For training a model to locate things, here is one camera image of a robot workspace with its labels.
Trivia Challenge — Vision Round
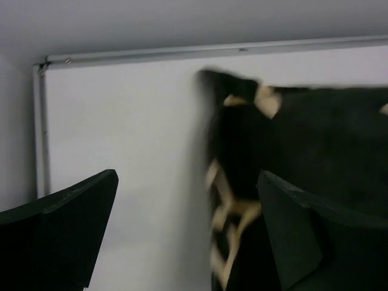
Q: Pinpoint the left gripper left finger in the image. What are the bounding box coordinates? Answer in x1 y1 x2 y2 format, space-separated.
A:
1 169 119 290

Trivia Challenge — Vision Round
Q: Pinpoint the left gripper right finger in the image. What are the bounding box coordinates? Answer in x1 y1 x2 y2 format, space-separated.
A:
258 171 387 290

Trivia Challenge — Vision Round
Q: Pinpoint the black floral pillowcase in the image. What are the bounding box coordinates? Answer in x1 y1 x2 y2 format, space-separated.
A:
197 68 387 290

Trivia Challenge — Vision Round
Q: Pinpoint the aluminium table edge rail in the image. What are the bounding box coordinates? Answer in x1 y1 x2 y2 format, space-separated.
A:
34 36 387 201

